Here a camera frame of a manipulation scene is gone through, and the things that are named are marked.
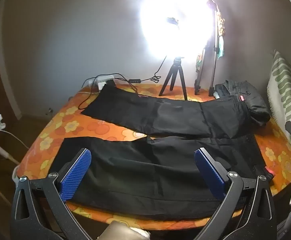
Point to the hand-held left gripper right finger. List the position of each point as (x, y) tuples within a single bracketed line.
[(210, 173)]

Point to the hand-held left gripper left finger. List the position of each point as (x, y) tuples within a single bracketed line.
[(76, 172)]

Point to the black pants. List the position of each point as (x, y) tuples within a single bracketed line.
[(173, 115), (140, 175)]

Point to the green striped white cloth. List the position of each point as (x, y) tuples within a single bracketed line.
[(283, 85)]

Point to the orange floral bed sheet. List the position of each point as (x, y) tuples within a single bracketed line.
[(90, 127)]

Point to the white power strip with adapters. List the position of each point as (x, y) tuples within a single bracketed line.
[(85, 103)]

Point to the dark folded jeans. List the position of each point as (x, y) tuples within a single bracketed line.
[(238, 87)]

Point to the small black tripod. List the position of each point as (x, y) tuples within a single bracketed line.
[(176, 63)]

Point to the colourful hanging cloth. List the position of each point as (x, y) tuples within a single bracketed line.
[(221, 22)]

